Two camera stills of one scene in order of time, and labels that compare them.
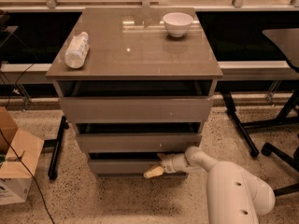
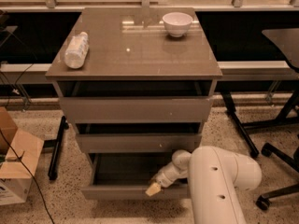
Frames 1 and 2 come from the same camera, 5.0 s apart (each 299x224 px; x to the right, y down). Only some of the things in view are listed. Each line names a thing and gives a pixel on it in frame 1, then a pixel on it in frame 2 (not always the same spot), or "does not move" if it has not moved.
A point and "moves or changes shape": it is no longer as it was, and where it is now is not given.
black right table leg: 281,119 does not move
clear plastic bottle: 77,50 does not move
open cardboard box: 20,153 does not move
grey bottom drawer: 121,167 moves or changes shape
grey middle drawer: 138,143 does not move
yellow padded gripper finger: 154,171 → 153,189
